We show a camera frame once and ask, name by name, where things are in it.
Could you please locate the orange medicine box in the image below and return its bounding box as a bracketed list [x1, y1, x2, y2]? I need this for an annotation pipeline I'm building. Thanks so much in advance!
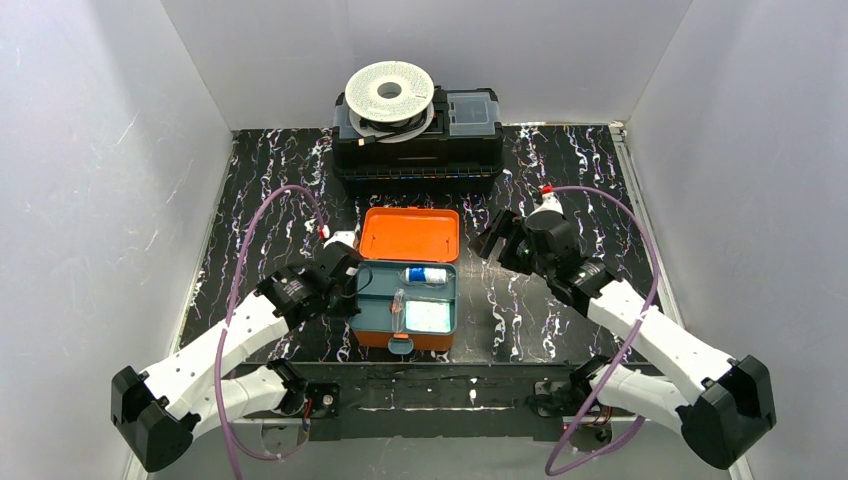
[349, 207, 459, 355]

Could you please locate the teal divided tray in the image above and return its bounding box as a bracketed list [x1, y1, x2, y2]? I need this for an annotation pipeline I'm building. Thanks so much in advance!
[350, 260, 458, 335]

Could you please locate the small blue capped bottle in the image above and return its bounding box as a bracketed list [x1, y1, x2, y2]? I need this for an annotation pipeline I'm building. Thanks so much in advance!
[401, 266, 450, 286]

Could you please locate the teal bandage packet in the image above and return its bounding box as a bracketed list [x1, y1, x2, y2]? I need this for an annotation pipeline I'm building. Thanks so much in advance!
[403, 300, 453, 334]

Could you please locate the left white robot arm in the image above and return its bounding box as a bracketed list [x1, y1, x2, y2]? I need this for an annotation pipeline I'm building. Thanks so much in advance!
[110, 231, 363, 473]

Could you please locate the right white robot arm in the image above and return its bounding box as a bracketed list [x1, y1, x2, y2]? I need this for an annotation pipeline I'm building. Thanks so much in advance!
[470, 193, 777, 470]

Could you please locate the black plastic toolbox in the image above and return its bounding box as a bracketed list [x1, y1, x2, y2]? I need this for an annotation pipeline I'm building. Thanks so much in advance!
[332, 87, 504, 196]

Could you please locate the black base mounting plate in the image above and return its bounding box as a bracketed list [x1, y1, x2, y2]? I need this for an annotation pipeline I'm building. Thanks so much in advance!
[293, 362, 589, 441]

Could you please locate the white filament spool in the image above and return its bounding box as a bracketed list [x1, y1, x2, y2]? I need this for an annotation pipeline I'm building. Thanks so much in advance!
[344, 61, 436, 147]

